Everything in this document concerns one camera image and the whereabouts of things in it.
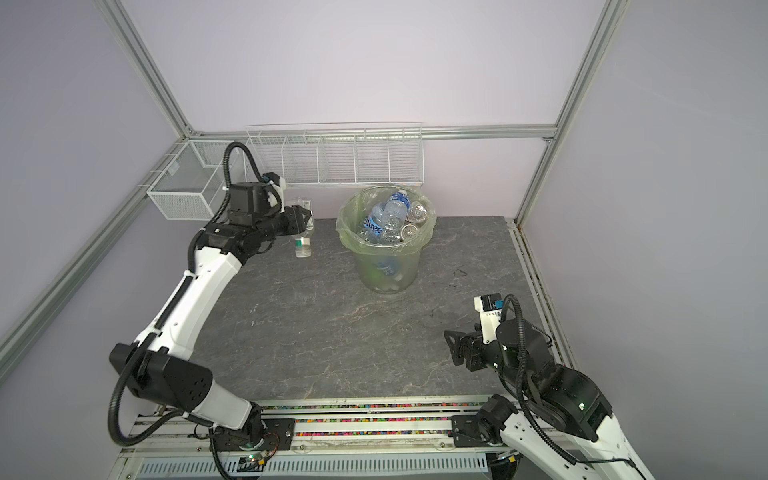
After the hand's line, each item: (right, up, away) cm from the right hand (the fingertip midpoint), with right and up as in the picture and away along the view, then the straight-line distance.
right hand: (463, 332), depth 65 cm
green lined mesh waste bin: (-16, +13, +24) cm, 31 cm away
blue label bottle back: (-14, +30, +21) cm, 39 cm away
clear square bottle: (-39, +20, +13) cm, 46 cm away
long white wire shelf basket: (-42, +49, +32) cm, 72 cm away
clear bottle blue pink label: (-21, +25, +22) cm, 39 cm away
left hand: (-39, +27, +12) cm, 49 cm away
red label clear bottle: (-9, +29, +18) cm, 35 cm away
